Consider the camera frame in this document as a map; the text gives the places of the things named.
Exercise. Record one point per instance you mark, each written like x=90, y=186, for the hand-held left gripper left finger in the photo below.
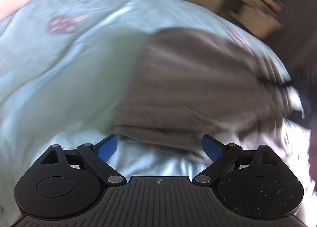
x=107, y=148

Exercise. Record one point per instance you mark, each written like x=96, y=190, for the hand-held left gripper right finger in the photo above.
x=211, y=148

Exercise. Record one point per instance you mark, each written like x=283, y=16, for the grey pants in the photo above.
x=198, y=81

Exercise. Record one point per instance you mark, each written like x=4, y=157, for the white bed sheet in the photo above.
x=272, y=147

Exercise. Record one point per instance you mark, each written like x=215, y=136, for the grey curtain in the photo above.
x=302, y=19

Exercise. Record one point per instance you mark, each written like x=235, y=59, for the light blue printed blanket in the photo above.
x=62, y=68

